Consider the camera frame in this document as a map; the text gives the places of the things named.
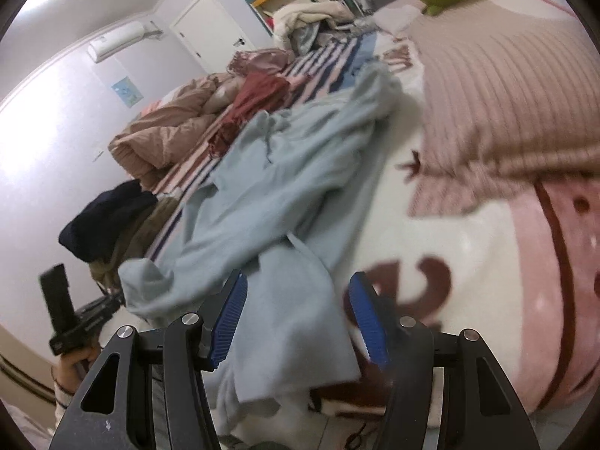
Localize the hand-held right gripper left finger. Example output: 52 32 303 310
49 270 249 450

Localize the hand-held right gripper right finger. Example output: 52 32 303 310
349 271 536 450

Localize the light blue hoodie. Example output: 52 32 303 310
118 62 404 450

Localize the person's left hand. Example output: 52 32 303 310
55 343 101 392

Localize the navy blue garment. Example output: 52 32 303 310
58 180 159 263

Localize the olive green garment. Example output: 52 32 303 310
90 196 181 291

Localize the cream printed blanket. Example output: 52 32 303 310
300 0 600 450

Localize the beige pink duvet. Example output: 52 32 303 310
109 73 245 188

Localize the striped bed sheet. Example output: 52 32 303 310
145 33 390 263

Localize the dark red garment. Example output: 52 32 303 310
207 71 292 158

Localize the pink crumpled garment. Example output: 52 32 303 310
228 49 294 77

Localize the pink ribbed pillow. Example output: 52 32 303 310
407 4 600 219

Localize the white air conditioner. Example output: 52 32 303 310
88 21 162 63

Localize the white door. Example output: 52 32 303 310
169 0 261 72

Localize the cream crumpled quilt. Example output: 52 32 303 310
272 1 357 54

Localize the blue wall sticker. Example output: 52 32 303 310
111 77 142 108

